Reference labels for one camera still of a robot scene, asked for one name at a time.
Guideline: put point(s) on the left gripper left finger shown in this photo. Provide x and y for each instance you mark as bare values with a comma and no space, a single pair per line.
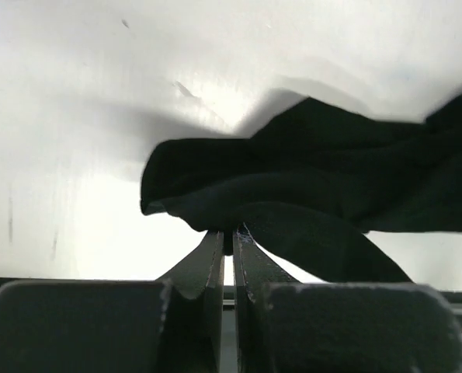
172,324

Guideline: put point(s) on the black daisy t-shirt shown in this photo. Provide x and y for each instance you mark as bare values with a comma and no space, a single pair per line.
313,182

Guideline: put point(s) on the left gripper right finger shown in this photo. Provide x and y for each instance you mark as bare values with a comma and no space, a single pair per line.
286,326

